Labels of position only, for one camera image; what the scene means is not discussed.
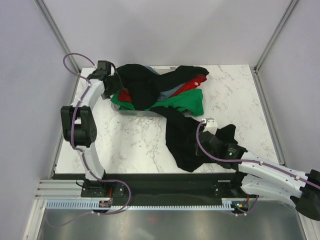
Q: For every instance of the aluminium frame post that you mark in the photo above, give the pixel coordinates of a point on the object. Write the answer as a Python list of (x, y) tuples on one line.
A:
[(276, 33), (53, 26)]

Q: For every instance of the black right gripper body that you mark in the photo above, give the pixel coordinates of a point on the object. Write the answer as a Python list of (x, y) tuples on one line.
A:
[(214, 155)]

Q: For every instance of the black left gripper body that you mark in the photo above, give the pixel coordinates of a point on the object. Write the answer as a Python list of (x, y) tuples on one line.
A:
[(114, 88)]

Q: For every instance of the right aluminium frame post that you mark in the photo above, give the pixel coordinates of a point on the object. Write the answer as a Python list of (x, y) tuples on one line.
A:
[(276, 33)]

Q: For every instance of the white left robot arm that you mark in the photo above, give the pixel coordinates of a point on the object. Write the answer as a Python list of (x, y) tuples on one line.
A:
[(78, 124)]

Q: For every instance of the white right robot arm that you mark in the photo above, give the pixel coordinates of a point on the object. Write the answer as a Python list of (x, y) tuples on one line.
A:
[(260, 177)]

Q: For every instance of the green t shirt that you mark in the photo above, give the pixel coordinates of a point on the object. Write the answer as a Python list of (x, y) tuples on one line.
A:
[(190, 101)]

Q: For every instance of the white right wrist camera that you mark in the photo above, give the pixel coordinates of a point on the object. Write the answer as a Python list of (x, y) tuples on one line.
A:
[(210, 125)]

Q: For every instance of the left aluminium frame post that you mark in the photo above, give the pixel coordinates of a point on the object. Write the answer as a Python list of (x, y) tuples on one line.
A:
[(53, 26)]

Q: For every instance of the aluminium front rail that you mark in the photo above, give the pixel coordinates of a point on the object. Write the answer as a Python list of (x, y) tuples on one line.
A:
[(58, 189)]

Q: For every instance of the white slotted cable duct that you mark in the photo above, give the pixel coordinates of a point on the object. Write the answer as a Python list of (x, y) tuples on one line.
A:
[(100, 205)]

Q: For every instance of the black t shirt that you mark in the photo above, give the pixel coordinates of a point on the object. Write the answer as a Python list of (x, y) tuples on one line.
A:
[(180, 139), (145, 86)]

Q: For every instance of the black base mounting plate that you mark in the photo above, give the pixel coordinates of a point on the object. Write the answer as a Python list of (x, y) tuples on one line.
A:
[(160, 187)]

